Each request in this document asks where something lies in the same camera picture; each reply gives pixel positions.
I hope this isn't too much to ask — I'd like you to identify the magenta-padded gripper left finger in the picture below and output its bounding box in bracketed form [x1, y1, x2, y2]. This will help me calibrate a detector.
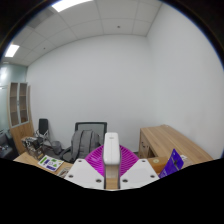
[64, 144, 106, 191]

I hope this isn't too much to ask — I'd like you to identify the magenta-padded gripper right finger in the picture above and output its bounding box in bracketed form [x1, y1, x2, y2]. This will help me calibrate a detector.
[118, 144, 161, 191]

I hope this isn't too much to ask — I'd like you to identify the white charger block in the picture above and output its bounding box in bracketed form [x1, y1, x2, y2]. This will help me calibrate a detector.
[102, 132, 121, 169]

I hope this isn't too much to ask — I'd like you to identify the grey backpack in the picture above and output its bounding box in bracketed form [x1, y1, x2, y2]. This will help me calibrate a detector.
[69, 129, 102, 164]

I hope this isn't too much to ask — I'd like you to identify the orange-brown box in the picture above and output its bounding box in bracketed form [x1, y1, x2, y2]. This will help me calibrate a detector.
[147, 156, 169, 174]

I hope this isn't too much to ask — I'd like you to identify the black mesh office chair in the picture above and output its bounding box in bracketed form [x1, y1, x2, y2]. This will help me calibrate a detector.
[59, 121, 108, 164]

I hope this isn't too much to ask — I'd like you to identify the purple pouch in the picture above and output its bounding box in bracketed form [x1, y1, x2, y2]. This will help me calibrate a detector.
[158, 148, 185, 179]

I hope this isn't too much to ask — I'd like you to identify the white green purple leaflet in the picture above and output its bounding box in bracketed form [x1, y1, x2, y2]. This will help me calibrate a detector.
[37, 154, 65, 173]

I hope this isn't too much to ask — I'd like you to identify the wooden side desk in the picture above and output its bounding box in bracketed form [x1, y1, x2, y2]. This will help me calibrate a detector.
[137, 124, 214, 168]

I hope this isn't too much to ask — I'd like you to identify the cluttered desk organizer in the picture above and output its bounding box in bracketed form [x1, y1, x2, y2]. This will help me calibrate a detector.
[21, 134, 46, 160]

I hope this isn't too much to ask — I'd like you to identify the small black chair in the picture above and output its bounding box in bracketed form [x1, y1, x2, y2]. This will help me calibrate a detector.
[37, 118, 50, 138]

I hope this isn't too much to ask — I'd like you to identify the black armchair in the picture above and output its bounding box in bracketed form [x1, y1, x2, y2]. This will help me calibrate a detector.
[0, 131, 19, 160]

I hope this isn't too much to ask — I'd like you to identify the wooden shelf unit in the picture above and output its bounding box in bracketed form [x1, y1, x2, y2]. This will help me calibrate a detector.
[7, 82, 36, 154]

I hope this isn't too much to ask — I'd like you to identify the ceiling light panel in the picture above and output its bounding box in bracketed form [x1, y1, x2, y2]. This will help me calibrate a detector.
[51, 0, 94, 13]
[4, 43, 20, 58]

